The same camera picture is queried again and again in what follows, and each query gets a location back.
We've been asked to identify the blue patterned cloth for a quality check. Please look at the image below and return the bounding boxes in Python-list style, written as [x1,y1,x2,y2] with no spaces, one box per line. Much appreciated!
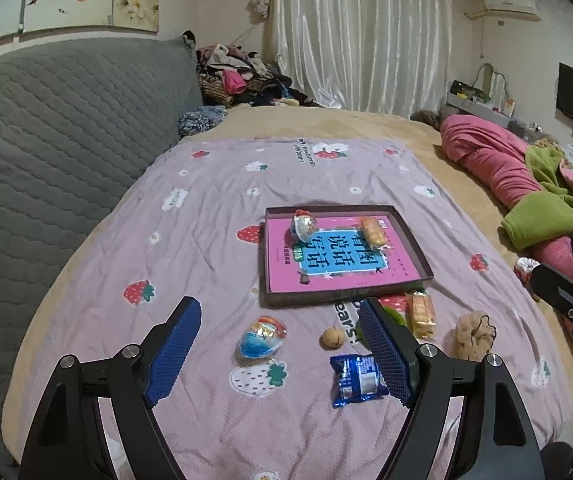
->
[179,106,227,137]

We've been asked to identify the pile of clothes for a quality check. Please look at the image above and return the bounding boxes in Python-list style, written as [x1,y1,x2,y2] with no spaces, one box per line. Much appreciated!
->
[179,30,312,108]

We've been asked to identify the walnut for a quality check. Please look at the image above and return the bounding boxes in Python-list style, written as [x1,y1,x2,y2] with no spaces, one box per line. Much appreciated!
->
[320,326,343,350]

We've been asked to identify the arched mirror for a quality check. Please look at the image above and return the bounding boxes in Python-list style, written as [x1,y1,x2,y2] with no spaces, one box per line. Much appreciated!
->
[476,63,509,103]

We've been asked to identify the blue cookie packet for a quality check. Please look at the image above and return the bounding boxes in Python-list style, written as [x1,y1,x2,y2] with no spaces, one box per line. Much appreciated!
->
[329,353,389,409]

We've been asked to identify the yellow biscuit packet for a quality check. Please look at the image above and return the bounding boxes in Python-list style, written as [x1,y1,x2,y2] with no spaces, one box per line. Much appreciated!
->
[406,290,437,341]
[359,216,389,251]

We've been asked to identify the white blue toy egg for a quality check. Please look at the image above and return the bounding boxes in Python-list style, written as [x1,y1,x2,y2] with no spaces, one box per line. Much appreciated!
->
[291,210,319,242]

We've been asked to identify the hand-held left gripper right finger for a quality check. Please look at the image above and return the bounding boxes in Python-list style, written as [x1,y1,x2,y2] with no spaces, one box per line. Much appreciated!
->
[359,297,542,480]

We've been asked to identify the pink book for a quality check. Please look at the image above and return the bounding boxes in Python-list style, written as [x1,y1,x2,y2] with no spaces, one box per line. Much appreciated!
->
[266,214,424,295]

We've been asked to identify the green blanket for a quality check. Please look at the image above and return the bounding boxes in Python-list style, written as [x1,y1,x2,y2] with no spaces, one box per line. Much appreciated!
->
[503,145,573,251]

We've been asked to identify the green scrunchie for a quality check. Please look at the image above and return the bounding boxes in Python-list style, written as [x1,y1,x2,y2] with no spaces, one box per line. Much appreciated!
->
[355,307,409,346]

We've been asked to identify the grey quilted headboard cushion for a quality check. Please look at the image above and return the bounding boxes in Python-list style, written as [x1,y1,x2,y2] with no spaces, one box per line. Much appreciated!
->
[0,36,204,461]

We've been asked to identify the shallow purple cardboard box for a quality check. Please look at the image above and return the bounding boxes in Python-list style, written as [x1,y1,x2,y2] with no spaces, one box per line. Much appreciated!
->
[259,204,434,309]

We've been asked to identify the pink quilt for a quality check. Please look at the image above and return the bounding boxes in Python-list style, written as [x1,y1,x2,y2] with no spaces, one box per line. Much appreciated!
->
[440,115,573,311]

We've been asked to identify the white dresser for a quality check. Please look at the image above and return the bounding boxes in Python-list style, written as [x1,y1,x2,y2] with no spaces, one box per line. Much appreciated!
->
[446,92,522,131]

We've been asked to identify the red blue toy egg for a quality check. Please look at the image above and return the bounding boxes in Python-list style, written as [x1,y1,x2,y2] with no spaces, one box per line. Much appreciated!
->
[236,316,288,360]

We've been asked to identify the brown cloth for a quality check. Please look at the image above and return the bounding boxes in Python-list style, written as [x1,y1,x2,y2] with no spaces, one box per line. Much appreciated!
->
[410,110,443,130]

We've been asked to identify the pink strawberry printed blanket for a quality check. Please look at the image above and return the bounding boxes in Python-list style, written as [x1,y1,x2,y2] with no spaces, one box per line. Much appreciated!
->
[31,137,573,480]

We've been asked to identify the white air conditioner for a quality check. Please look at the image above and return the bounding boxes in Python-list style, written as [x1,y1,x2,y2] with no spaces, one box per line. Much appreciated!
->
[483,0,539,18]

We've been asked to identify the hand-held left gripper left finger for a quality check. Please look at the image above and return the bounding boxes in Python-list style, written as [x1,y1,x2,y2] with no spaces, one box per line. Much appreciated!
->
[19,296,202,480]

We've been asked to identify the beige pouch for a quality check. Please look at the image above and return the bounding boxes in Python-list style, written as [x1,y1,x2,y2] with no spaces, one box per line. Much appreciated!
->
[450,311,498,361]

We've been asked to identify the white curtain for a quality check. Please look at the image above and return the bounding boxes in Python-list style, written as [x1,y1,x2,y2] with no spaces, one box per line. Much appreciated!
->
[264,0,454,118]

